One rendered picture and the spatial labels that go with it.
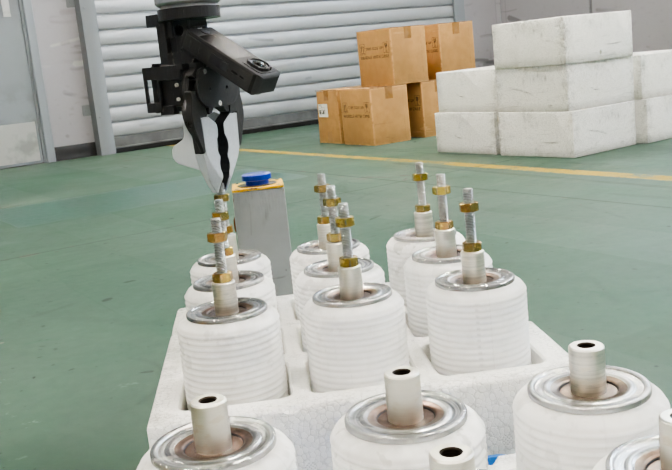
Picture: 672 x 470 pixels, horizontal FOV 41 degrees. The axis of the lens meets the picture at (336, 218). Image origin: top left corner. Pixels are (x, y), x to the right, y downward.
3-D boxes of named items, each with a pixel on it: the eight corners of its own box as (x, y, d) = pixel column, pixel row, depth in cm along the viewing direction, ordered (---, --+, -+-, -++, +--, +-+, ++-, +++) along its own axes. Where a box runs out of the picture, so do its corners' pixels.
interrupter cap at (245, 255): (189, 263, 109) (188, 257, 109) (247, 251, 112) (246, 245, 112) (210, 273, 102) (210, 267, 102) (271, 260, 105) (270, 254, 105)
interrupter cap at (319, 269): (385, 272, 94) (384, 265, 94) (317, 284, 92) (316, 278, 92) (358, 259, 101) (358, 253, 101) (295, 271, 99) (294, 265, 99)
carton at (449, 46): (476, 74, 506) (472, 20, 501) (442, 78, 494) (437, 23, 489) (444, 76, 532) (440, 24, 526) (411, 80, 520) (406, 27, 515)
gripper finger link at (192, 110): (211, 151, 105) (203, 76, 104) (222, 151, 104) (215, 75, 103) (184, 155, 101) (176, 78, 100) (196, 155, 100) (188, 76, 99)
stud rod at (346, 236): (345, 281, 85) (336, 203, 84) (355, 280, 85) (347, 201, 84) (346, 283, 84) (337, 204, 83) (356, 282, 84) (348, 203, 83)
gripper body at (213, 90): (190, 112, 111) (177, 12, 109) (245, 109, 106) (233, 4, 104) (146, 119, 104) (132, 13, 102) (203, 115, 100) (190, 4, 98)
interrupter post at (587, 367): (578, 404, 56) (575, 353, 55) (563, 391, 58) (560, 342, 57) (615, 399, 56) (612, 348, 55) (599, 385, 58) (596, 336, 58)
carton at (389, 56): (429, 80, 487) (424, 24, 482) (394, 85, 474) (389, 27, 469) (395, 82, 511) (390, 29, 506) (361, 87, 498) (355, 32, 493)
